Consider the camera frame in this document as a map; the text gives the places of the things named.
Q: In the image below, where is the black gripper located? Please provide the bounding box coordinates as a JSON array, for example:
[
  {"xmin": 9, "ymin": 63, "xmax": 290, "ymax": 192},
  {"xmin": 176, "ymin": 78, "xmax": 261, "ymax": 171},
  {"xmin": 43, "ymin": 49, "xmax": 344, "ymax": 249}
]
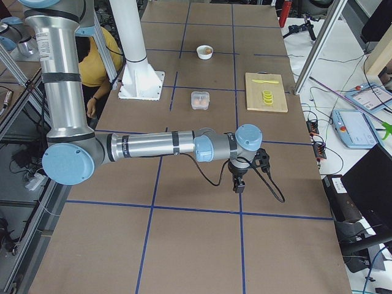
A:
[{"xmin": 228, "ymin": 159, "xmax": 252, "ymax": 194}]

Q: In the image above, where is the clear plastic egg box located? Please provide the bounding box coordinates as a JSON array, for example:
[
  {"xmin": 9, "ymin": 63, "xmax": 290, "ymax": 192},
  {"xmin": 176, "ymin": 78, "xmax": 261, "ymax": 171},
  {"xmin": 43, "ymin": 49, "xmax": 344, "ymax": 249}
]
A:
[{"xmin": 190, "ymin": 91, "xmax": 210, "ymax": 110}]

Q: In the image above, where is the white bowl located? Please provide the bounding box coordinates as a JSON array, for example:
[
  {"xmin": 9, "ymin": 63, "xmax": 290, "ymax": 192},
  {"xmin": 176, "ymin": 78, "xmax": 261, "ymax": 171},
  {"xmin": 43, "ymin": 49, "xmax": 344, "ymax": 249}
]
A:
[{"xmin": 196, "ymin": 45, "xmax": 214, "ymax": 60}]

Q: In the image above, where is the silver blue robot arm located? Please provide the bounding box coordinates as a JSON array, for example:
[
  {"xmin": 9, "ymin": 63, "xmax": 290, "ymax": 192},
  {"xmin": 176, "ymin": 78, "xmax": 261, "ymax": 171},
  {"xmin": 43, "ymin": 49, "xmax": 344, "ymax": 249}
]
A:
[{"xmin": 23, "ymin": 1, "xmax": 262, "ymax": 193}]

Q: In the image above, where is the wooden cutting board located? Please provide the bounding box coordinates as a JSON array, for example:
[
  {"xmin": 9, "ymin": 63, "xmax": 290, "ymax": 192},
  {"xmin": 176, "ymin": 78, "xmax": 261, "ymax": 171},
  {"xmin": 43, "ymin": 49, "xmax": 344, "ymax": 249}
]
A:
[{"xmin": 245, "ymin": 73, "xmax": 288, "ymax": 113}]

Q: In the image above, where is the yellow plastic knife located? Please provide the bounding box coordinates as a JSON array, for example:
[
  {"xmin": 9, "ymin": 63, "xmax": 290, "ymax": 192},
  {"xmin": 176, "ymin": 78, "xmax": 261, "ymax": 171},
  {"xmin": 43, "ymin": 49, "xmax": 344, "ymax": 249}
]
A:
[{"xmin": 252, "ymin": 79, "xmax": 279, "ymax": 85}]

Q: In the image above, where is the blue teach pendant near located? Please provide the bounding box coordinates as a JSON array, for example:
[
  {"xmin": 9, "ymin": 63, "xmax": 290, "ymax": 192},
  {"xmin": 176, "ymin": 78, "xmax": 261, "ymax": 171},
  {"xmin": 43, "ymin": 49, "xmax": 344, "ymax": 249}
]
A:
[{"xmin": 331, "ymin": 109, "xmax": 382, "ymax": 149}]

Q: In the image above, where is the blue teach pendant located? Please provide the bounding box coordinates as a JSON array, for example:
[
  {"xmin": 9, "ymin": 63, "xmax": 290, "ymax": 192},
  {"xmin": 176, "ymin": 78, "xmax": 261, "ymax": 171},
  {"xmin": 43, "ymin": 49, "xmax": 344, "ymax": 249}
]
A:
[
  {"xmin": 345, "ymin": 83, "xmax": 391, "ymax": 113},
  {"xmin": 331, "ymin": 109, "xmax": 382, "ymax": 149}
]

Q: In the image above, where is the black computer monitor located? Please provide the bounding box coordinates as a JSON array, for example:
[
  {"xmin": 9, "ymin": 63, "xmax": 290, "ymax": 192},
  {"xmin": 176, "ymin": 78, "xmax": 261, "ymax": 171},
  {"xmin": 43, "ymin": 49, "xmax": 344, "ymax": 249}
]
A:
[{"xmin": 341, "ymin": 144, "xmax": 392, "ymax": 229}]

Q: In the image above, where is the blue teach pendant far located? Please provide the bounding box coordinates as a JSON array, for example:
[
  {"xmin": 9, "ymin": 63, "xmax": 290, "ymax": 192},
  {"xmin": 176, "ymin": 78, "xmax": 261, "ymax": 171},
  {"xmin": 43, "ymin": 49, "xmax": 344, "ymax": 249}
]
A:
[{"xmin": 345, "ymin": 83, "xmax": 391, "ymax": 113}]

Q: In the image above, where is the red fire extinguisher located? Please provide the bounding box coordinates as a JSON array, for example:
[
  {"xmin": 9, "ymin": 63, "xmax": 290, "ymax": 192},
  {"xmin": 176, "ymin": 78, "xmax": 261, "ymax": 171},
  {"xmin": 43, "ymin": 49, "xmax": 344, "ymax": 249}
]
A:
[{"xmin": 279, "ymin": 0, "xmax": 292, "ymax": 28}]

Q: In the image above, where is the person in yellow shirt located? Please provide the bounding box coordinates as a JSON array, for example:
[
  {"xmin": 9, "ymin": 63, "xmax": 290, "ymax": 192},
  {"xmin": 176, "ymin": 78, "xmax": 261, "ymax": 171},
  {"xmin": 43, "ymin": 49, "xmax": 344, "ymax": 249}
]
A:
[{"xmin": 75, "ymin": 37, "xmax": 111, "ymax": 121}]

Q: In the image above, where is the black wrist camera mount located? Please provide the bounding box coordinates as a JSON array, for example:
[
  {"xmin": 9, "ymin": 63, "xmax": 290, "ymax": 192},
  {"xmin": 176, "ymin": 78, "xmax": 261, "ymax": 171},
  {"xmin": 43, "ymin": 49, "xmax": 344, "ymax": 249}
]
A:
[{"xmin": 253, "ymin": 148, "xmax": 270, "ymax": 173}]

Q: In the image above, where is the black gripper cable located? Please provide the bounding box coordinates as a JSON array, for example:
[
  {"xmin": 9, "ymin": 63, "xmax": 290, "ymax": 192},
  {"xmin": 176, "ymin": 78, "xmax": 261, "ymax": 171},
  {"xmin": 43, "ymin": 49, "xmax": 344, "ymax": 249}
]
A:
[{"xmin": 177, "ymin": 152, "xmax": 286, "ymax": 203}]

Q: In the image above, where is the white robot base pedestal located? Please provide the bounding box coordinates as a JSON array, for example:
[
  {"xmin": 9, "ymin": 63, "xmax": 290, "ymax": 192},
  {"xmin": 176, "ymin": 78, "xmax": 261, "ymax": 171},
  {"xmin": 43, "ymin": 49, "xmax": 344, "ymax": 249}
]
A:
[{"xmin": 110, "ymin": 0, "xmax": 165, "ymax": 100}]

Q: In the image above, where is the aluminium frame post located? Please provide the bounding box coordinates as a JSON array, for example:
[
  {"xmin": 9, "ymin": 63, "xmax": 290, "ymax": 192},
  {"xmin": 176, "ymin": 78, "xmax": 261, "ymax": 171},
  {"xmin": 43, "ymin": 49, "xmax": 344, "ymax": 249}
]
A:
[{"xmin": 293, "ymin": 0, "xmax": 347, "ymax": 95}]

